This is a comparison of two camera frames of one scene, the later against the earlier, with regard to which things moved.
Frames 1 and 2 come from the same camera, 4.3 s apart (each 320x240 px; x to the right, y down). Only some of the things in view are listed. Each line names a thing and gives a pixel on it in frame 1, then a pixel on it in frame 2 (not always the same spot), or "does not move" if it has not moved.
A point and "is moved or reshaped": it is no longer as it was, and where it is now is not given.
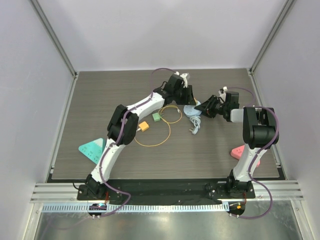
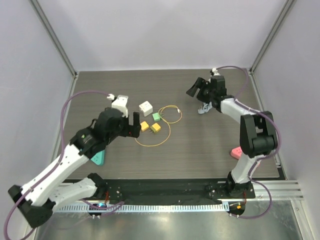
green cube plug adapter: [156, 117] does not move
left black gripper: [188, 99] to [132, 130]
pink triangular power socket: [238, 152] does not move
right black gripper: [215, 107] to [202, 90]
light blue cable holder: [190, 111] is moved or reshaped
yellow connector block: [144, 126] does not move
